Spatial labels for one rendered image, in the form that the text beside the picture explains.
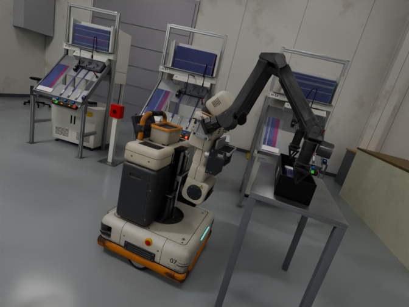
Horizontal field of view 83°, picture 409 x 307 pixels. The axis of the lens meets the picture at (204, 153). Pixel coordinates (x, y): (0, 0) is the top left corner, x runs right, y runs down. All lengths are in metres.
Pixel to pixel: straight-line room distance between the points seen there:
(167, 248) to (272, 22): 5.07
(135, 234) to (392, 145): 5.69
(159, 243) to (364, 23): 5.60
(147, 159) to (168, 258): 0.62
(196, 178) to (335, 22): 5.00
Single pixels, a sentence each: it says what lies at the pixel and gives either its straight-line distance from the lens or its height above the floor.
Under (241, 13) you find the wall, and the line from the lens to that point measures 5.81.
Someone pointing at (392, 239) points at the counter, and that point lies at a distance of 3.49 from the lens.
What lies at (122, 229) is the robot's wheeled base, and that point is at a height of 0.25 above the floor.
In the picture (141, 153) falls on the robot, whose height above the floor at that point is 0.77.
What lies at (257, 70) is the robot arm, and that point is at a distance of 1.26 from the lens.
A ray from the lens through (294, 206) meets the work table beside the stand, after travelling 1.19.
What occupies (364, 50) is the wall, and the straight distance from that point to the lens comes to 6.03.
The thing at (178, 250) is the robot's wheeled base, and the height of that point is 0.27.
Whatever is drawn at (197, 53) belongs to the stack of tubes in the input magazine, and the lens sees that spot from 3.13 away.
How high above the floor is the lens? 1.22
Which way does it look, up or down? 15 degrees down
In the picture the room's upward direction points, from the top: 14 degrees clockwise
